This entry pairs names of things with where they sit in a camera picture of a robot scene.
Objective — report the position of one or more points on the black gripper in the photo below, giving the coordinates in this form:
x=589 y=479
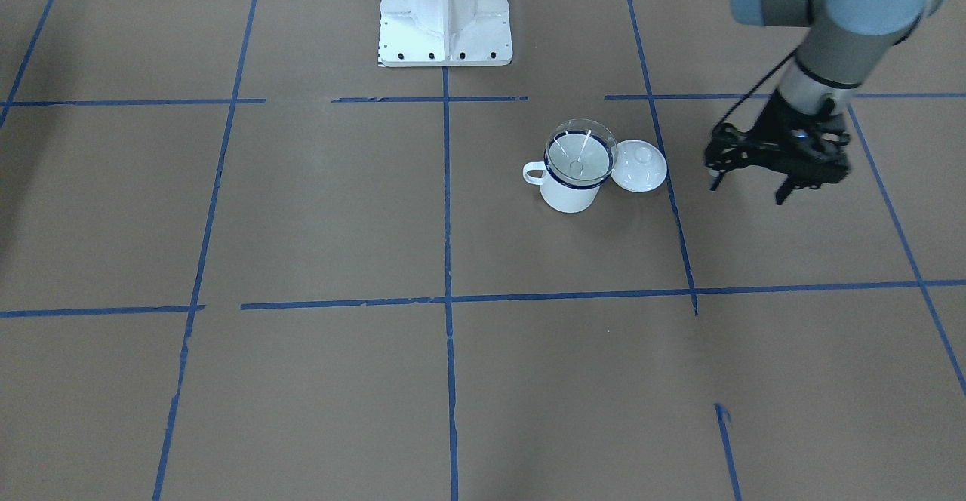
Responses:
x=772 y=124

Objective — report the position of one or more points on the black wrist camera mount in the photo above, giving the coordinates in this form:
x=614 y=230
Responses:
x=728 y=150

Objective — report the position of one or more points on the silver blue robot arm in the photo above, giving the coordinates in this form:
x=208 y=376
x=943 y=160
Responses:
x=845 y=40

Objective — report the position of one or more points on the white enamel cup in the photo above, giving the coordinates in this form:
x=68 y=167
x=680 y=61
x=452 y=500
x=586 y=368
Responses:
x=557 y=195

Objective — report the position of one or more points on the white enamel cup lid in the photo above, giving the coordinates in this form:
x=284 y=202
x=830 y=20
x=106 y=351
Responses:
x=639 y=167

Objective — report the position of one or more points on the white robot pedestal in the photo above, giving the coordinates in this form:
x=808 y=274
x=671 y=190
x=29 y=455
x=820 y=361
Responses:
x=444 y=33

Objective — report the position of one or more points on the clear plastic funnel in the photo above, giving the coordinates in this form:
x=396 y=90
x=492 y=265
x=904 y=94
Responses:
x=580 y=153

